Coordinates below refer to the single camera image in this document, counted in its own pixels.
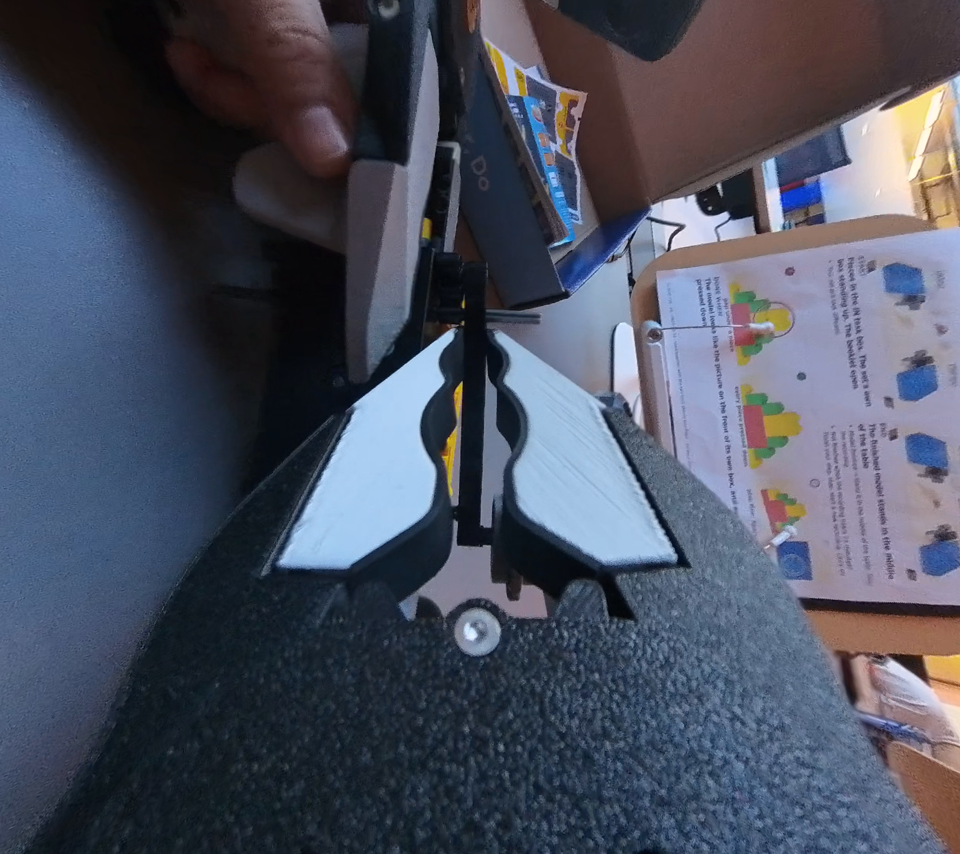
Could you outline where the brown cardboard box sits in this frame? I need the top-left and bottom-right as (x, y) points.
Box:
(480, 0), (960, 225)

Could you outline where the blue plastic crate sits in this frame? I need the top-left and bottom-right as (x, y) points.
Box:
(776, 178), (826, 229)

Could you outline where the black perforated toy beam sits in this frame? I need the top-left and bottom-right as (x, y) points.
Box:
(452, 253), (498, 549)

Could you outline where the grey desk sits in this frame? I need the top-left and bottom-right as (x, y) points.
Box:
(0, 37), (354, 854)

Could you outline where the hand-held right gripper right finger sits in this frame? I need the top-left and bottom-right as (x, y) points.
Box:
(486, 329), (682, 604)

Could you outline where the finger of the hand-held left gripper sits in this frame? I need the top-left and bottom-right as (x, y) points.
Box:
(343, 37), (444, 386)

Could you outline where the printed colourful leaflet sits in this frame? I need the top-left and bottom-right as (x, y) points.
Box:
(483, 37), (590, 248)

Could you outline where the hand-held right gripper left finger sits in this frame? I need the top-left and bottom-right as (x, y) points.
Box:
(273, 328), (466, 604)

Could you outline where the sign board with wooden edge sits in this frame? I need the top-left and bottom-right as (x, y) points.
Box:
(628, 213), (960, 656)

